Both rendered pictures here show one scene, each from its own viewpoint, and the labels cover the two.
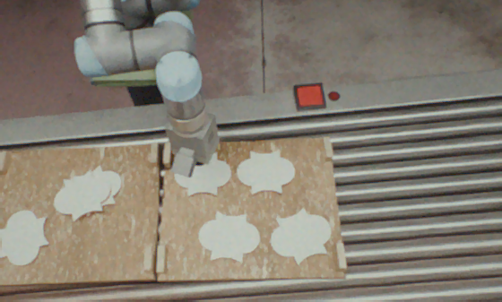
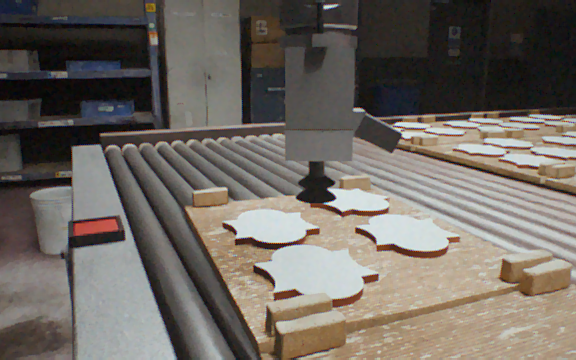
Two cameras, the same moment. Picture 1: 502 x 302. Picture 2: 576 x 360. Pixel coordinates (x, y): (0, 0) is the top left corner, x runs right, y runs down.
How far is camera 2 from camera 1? 1.20 m
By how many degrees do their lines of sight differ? 91
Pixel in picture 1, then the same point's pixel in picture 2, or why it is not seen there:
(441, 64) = not seen: outside the picture
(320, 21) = not seen: outside the picture
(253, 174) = (281, 230)
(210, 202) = (363, 260)
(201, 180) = (331, 266)
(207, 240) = (435, 242)
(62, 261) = not seen: outside the picture
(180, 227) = (443, 276)
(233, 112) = (124, 293)
